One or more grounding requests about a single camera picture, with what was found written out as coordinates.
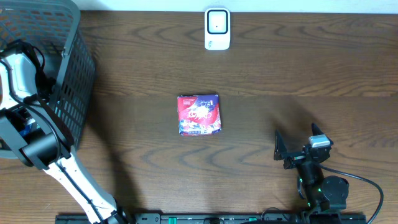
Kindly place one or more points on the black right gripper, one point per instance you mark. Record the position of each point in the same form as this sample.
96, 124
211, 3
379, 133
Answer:
280, 150

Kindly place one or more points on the red purple pad package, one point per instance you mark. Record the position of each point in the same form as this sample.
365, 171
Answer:
198, 115

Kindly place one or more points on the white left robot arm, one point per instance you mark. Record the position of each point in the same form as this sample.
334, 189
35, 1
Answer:
37, 136

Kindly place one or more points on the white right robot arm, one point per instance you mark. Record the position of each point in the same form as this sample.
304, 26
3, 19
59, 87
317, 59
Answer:
323, 194

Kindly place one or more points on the dark grey plastic basket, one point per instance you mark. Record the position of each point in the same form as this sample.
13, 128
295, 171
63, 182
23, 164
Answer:
53, 27

